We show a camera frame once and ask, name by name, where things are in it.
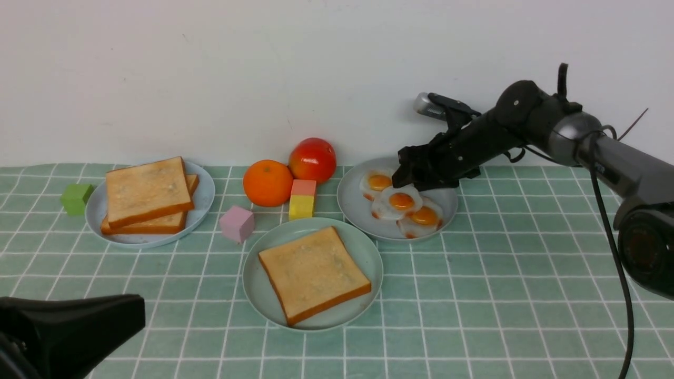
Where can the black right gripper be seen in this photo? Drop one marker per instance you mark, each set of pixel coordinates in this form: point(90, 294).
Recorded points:
point(444, 161)

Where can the fried egg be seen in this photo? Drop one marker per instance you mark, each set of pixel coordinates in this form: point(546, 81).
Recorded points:
point(393, 204)
point(426, 221)
point(374, 181)

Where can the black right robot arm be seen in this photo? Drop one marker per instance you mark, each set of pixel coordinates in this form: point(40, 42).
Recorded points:
point(525, 116)

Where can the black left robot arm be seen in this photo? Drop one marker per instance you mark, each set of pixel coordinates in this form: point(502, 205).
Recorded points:
point(65, 339)

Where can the grey egg plate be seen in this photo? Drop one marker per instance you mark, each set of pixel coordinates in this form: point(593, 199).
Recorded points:
point(357, 209)

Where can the mint green centre plate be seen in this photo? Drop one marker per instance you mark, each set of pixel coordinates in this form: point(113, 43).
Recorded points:
point(258, 289)

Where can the red tomato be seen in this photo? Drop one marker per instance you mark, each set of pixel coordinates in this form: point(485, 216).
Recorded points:
point(313, 159)

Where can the salmon pink block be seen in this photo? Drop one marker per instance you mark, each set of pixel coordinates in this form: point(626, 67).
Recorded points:
point(304, 187)

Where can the yellow block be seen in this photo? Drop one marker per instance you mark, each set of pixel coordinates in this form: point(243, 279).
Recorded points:
point(301, 206)

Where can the orange fruit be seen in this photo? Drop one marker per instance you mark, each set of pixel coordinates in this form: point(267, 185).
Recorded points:
point(268, 183)

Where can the green checked tablecloth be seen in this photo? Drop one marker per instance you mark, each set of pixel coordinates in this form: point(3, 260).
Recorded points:
point(520, 285)

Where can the pink cube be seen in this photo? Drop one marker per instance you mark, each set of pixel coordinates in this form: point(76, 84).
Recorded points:
point(237, 224)

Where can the light blue bread plate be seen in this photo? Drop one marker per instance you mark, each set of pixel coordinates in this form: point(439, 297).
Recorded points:
point(203, 199)

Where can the green cube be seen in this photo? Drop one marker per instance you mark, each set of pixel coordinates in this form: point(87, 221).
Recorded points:
point(75, 197)

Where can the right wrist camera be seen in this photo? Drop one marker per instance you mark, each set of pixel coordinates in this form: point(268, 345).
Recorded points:
point(455, 113)

